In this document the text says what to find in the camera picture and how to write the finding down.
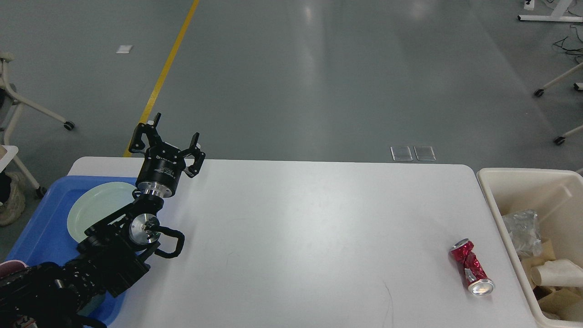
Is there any white paper cup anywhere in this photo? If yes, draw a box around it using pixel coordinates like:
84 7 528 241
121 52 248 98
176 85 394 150
530 259 583 288

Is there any aluminium foil tray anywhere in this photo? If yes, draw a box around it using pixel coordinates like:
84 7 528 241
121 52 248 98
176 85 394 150
502 209 542 259

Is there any white rolling chair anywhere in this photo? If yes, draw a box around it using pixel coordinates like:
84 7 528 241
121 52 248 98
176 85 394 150
0 51 76 131
534 63 583 146

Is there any white rolling chair left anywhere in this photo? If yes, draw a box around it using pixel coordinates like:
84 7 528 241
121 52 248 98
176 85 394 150
0 51 76 131

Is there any blue plastic tray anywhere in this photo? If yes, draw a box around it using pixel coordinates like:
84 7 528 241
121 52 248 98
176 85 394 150
0 175 142 326

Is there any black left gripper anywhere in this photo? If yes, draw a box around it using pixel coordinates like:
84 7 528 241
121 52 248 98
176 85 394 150
128 113 206 198

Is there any white table base far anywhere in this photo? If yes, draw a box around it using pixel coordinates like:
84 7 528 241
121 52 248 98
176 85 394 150
517 0 583 23

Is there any white sack on floor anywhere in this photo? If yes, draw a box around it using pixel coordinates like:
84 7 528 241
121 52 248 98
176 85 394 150
0 170 26 226

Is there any pink mug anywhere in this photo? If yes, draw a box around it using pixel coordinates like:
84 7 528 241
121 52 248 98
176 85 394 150
0 260 28 278

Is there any beige plastic bin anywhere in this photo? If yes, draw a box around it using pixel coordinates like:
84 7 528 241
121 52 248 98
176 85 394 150
477 168 583 328

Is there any red snack wrapper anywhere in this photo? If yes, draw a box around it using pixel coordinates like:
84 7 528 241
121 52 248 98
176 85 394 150
450 238 495 296

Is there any brown paper bag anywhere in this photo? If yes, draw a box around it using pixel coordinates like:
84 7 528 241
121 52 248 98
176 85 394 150
521 237 582 322

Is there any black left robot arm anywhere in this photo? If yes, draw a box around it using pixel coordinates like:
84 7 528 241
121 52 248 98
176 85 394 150
1 113 206 328

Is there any light green plate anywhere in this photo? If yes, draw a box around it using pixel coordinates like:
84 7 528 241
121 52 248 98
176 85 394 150
67 181 135 243

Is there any small clear floor plate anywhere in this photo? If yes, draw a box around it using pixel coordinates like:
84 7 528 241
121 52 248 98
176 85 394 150
391 146 414 162

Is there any white rolling chair right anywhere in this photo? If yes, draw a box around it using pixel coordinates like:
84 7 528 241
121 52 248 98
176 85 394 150
534 63 583 146

